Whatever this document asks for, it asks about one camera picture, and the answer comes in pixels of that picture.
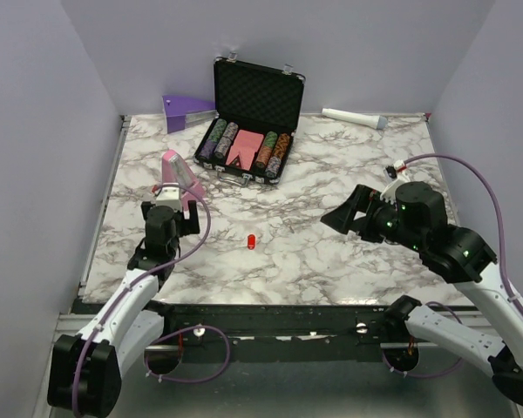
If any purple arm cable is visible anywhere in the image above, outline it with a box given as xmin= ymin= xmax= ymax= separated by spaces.
xmin=403 ymin=154 xmax=523 ymax=336
xmin=71 ymin=185 xmax=213 ymax=417

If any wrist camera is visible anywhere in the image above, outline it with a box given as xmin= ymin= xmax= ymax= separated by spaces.
xmin=153 ymin=183 xmax=184 ymax=212
xmin=380 ymin=160 xmax=411 ymax=204

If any pink plastic box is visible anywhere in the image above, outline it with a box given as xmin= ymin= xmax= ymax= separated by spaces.
xmin=161 ymin=149 xmax=206 ymax=208

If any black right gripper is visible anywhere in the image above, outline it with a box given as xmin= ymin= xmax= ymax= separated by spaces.
xmin=321 ymin=182 xmax=426 ymax=253

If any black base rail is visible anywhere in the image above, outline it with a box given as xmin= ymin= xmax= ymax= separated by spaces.
xmin=69 ymin=302 xmax=480 ymax=362

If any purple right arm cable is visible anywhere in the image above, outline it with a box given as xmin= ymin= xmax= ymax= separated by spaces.
xmin=403 ymin=154 xmax=523 ymax=336

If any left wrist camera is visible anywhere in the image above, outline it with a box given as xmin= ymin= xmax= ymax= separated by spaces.
xmin=153 ymin=183 xmax=184 ymax=212

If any pink card deck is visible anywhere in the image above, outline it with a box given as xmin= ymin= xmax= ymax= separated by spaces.
xmin=226 ymin=130 xmax=264 ymax=171

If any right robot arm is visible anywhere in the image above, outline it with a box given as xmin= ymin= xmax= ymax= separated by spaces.
xmin=321 ymin=182 xmax=523 ymax=407

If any black poker chip case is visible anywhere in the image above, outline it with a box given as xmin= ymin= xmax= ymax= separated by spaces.
xmin=193 ymin=57 xmax=306 ymax=186

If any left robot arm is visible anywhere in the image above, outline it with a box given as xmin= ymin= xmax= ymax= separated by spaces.
xmin=47 ymin=199 xmax=200 ymax=417

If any purple wedge block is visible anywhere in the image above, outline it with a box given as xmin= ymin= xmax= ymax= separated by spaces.
xmin=162 ymin=95 xmax=215 ymax=133

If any white cylindrical tube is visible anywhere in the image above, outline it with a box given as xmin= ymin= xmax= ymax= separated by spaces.
xmin=322 ymin=108 xmax=388 ymax=130

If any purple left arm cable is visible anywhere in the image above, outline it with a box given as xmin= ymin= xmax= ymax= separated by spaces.
xmin=71 ymin=185 xmax=213 ymax=417

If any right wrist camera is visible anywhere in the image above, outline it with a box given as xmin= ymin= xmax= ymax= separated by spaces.
xmin=380 ymin=160 xmax=411 ymax=204

